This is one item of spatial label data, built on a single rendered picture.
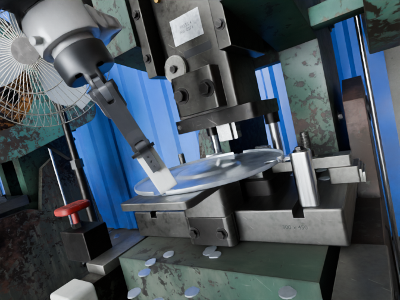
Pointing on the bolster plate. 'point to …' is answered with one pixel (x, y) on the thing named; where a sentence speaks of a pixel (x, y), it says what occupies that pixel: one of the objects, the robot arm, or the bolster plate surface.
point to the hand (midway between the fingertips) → (156, 169)
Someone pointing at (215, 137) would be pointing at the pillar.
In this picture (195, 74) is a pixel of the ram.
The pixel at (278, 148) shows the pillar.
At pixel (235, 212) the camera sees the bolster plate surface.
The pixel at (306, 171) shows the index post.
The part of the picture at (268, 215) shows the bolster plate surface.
